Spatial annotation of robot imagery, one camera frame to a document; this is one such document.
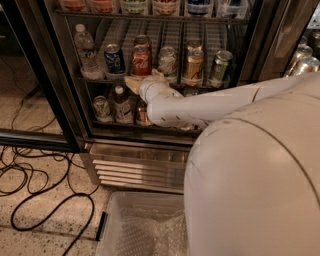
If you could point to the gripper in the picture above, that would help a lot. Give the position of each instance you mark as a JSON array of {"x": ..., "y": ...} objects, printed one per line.
[{"x": 146, "y": 88}]

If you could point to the red coke can front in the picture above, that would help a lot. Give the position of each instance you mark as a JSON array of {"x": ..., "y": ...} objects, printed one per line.
[{"x": 141, "y": 61}]

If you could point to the red coke can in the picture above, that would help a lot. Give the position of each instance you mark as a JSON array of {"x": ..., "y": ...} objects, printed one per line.
[
  {"x": 143, "y": 40},
  {"x": 141, "y": 61}
]

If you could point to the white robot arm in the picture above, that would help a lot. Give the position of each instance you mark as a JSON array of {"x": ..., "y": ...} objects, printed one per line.
[{"x": 252, "y": 179}]

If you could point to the copper can bottom shelf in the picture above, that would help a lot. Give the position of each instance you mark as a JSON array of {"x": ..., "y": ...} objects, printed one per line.
[{"x": 141, "y": 114}]

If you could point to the blue pepsi can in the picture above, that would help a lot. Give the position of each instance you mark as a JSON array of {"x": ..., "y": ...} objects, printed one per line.
[{"x": 114, "y": 59}]

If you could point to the red coke can rear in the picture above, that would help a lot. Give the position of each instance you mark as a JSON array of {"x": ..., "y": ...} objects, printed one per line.
[{"x": 143, "y": 40}]

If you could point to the white green soda can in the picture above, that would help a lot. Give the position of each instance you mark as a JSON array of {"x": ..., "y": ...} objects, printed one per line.
[{"x": 167, "y": 63}]

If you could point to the silver can bottom shelf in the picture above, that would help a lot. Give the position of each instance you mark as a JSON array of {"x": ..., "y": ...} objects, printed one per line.
[{"x": 102, "y": 109}]

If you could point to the gold soda can front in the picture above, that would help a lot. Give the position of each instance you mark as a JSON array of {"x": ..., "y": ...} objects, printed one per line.
[{"x": 192, "y": 71}]

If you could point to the gold soda can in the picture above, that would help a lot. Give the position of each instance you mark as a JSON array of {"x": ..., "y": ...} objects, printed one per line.
[
  {"x": 192, "y": 71},
  {"x": 192, "y": 44}
]

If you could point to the clear water bottle middle shelf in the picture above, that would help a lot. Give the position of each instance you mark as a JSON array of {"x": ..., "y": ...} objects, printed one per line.
[{"x": 87, "y": 53}]

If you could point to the gold soda can rear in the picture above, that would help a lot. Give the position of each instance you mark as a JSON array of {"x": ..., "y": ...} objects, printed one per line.
[{"x": 192, "y": 44}]

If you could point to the steel fridge bottom grille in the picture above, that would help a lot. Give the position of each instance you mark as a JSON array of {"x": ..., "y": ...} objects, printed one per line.
[{"x": 140, "y": 167}]

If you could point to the open fridge glass door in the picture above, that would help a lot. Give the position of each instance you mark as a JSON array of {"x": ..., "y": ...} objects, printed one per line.
[{"x": 37, "y": 105}]

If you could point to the right fridge glass door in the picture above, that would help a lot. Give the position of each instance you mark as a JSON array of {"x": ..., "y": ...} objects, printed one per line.
[{"x": 275, "y": 28}]

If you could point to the brown tea bottle white cap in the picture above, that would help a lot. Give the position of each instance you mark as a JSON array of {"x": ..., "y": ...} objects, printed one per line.
[{"x": 122, "y": 105}]

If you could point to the clear plastic storage bin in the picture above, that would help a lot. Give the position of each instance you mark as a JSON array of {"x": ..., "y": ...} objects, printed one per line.
[{"x": 111, "y": 224}]

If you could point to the bubble wrap sheet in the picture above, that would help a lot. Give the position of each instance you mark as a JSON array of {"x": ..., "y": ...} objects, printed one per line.
[{"x": 147, "y": 232}]

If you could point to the middle wire fridge shelf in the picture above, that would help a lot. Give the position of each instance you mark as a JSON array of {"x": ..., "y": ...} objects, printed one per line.
[{"x": 210, "y": 86}]

